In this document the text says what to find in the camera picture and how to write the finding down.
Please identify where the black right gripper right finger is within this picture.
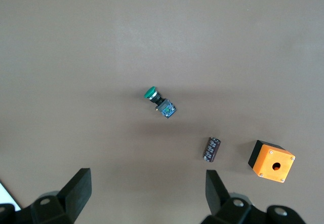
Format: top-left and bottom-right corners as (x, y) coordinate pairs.
(201, 169), (268, 224)

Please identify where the dark cylindrical capacitor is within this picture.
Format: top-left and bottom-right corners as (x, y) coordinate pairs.
(202, 136), (222, 163)

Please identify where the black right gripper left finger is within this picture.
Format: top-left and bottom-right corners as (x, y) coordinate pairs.
(29, 168), (92, 224)

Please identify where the orange button enclosure box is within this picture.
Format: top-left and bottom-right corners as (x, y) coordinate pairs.
(248, 139), (296, 183)

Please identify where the green mushroom push button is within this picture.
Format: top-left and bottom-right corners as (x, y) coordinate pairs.
(143, 86), (177, 120)

